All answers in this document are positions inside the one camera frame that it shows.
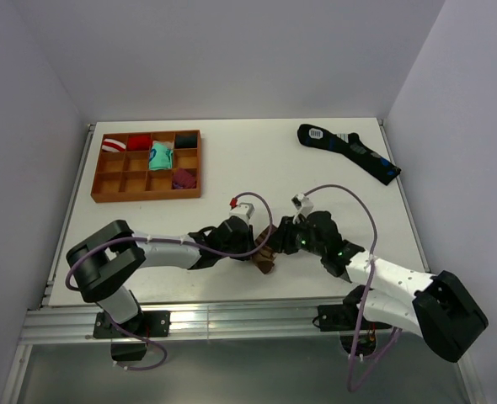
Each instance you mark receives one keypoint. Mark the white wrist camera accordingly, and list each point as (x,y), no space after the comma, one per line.
(241,210)
(303,205)

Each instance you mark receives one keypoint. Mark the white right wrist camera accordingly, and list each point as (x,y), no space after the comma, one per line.
(303,205)

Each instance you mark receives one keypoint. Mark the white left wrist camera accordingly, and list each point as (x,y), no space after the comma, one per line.
(241,210)

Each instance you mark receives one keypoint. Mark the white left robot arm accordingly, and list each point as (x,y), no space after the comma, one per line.
(101,264)

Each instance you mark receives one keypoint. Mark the aluminium mounting rail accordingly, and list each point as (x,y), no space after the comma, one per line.
(204,321)

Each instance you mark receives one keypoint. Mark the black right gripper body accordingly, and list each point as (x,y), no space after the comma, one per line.
(296,236)

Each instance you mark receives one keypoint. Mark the brown striped sock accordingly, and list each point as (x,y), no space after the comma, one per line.
(264,259)

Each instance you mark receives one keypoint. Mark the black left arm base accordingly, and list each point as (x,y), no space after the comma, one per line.
(130,340)

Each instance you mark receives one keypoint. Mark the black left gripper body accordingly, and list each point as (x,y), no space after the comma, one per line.
(243,247)

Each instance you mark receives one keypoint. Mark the purple sock roll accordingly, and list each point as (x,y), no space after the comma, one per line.
(183,179)

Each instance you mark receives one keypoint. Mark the black blue sock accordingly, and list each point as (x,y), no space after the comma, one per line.
(350,146)

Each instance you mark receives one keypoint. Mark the teal sock roll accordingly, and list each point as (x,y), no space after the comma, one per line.
(160,157)

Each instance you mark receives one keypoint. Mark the red white striped sock roll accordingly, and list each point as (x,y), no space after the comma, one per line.
(112,145)

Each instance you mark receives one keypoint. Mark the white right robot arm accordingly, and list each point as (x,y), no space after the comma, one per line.
(437,308)

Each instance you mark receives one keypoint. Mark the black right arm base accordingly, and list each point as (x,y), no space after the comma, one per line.
(342,319)

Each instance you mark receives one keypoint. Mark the dark green sock roll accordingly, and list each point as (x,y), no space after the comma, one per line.
(186,141)

